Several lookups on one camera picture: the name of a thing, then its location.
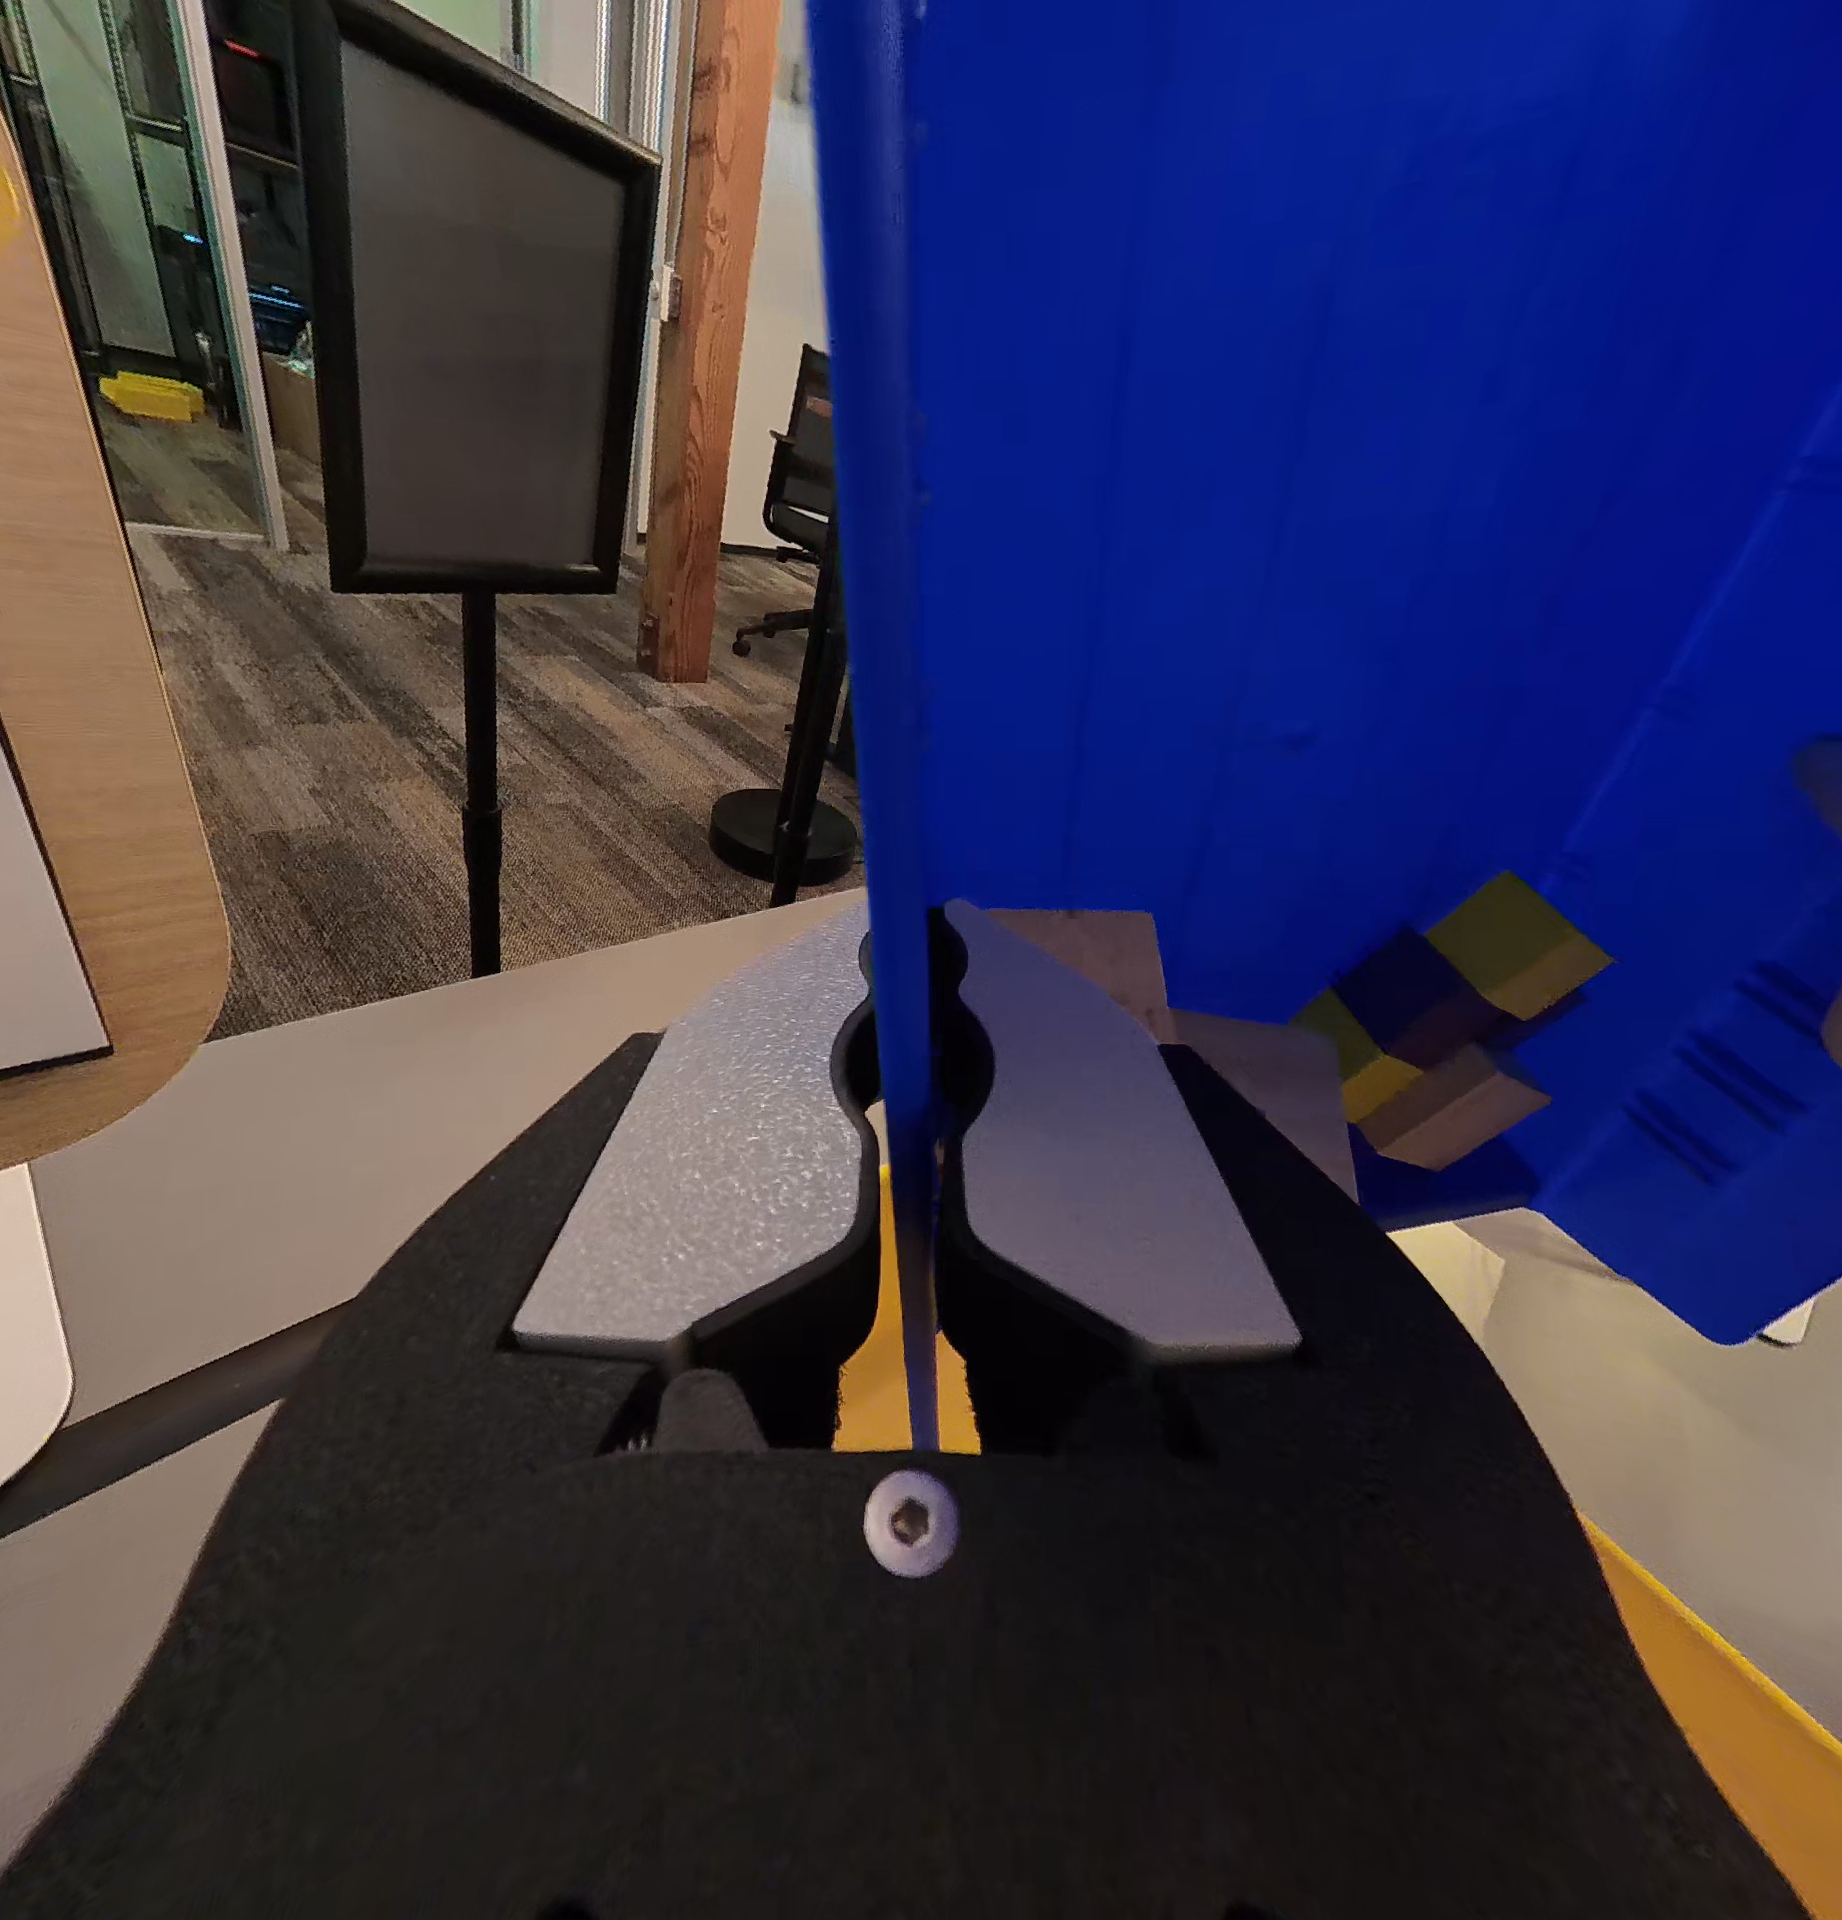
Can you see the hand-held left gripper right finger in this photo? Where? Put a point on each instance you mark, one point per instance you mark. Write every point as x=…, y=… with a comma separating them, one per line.
x=1102, y=1185

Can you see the black shelving rack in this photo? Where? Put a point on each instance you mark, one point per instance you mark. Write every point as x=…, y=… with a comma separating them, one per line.
x=170, y=181

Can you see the pile of wooden cubes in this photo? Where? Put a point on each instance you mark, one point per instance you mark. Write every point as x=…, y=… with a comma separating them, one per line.
x=1463, y=1081

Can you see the instruction sheet on stand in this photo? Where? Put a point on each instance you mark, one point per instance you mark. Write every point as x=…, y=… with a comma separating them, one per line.
x=67, y=676

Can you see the yellow crate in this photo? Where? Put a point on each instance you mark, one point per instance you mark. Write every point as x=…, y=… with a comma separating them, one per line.
x=151, y=399

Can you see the printed instruction sheet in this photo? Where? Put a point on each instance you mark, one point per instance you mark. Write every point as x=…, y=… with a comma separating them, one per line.
x=5, y=931

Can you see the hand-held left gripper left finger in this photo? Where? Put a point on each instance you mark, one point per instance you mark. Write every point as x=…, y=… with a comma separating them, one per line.
x=712, y=1185

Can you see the blue plastic box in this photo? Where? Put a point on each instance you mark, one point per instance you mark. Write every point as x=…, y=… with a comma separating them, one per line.
x=1311, y=451

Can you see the black office chair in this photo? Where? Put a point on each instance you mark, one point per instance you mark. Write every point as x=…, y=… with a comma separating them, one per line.
x=802, y=465

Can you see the yellow plastic box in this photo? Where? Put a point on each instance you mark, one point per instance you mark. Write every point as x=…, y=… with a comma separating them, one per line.
x=1760, y=1757

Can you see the wooden support post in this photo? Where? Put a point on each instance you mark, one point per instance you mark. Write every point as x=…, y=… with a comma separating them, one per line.
x=704, y=301

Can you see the black sign frame stand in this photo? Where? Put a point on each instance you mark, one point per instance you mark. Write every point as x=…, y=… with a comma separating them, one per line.
x=817, y=705
x=478, y=301

